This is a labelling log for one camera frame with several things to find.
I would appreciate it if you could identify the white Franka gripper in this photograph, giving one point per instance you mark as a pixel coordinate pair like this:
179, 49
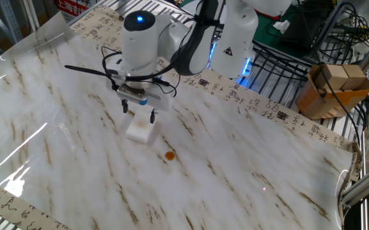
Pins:
158, 100

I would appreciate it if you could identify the white sponge block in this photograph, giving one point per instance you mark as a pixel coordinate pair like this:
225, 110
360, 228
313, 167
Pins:
139, 131

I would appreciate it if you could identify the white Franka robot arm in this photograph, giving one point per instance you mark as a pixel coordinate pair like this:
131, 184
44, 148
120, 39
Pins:
139, 48

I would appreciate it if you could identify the small orange object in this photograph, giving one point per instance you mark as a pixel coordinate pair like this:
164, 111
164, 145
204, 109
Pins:
169, 156

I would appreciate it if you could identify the glossy marble pattern sheet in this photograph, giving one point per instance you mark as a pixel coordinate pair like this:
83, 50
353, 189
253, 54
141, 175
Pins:
203, 191

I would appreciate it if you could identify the beige calligraphy print cloth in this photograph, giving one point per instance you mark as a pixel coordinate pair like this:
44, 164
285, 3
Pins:
261, 105

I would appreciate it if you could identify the red and white printed box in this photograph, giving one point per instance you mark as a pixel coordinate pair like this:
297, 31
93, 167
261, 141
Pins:
70, 8

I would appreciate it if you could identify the crumpled white paper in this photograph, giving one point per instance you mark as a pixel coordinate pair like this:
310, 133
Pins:
281, 26

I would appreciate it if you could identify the open brown cardboard box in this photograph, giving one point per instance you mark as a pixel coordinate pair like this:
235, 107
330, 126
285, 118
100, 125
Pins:
331, 102

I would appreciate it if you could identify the tan cardboard block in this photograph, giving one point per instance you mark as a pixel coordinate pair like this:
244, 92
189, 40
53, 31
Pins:
331, 76
355, 76

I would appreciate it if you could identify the aluminium frame beam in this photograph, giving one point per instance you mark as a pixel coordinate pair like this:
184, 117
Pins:
366, 183

